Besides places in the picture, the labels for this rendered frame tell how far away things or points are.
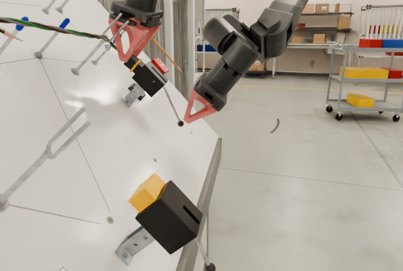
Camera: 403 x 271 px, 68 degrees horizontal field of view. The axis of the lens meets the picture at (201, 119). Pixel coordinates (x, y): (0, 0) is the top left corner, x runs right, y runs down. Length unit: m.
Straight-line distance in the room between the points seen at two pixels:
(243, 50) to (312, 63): 8.23
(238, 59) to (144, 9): 0.19
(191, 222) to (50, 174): 0.18
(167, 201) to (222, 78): 0.31
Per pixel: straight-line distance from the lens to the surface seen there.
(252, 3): 8.83
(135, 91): 0.64
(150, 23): 0.57
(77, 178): 0.43
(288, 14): 0.63
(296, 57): 8.76
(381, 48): 4.53
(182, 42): 1.74
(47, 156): 0.30
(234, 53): 0.58
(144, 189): 0.35
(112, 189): 0.46
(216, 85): 0.59
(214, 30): 0.62
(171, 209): 0.35
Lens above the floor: 1.20
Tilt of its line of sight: 17 degrees down
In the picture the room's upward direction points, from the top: straight up
